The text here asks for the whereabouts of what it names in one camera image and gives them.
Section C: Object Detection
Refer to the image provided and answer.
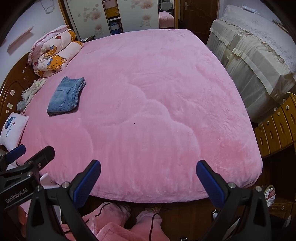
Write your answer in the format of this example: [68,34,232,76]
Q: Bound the pink fleece blanket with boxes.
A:
[20,28,263,204]

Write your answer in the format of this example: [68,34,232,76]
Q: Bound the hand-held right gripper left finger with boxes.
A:
[26,159,102,241]

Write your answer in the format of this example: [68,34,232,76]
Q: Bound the wooden headboard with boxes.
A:
[0,55,42,130]

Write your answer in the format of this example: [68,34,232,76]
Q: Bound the dark wooden door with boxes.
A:
[178,0,219,45]

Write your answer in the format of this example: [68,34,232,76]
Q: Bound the white printed pillow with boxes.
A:
[0,113,30,151]

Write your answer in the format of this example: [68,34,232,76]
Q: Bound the white plastic object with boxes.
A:
[39,173,61,186]

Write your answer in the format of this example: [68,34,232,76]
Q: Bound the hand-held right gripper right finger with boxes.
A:
[196,159,271,241]

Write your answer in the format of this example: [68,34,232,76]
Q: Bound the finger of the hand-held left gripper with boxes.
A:
[0,144,26,168]
[0,146,56,186]

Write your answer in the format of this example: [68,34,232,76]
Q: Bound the bear print rolled quilt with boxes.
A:
[28,25,84,78]

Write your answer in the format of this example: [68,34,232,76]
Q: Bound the crumpled white cloth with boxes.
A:
[17,78,48,111]

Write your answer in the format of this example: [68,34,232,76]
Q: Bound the wooden drawer cabinet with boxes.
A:
[253,93,296,158]

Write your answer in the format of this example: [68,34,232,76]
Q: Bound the pink wall shelf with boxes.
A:
[7,31,34,54]

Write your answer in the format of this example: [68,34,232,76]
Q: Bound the blue denim jacket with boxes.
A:
[47,76,87,116]

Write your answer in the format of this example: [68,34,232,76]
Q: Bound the person's pink pajama legs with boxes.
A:
[81,203,172,241]

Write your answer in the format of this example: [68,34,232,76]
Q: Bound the white lace covered furniture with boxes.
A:
[206,4,296,124]

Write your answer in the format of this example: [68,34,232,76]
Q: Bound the floral wardrobe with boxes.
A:
[58,0,160,42]

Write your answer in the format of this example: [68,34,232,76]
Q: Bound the black cable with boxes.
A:
[149,212,163,241]

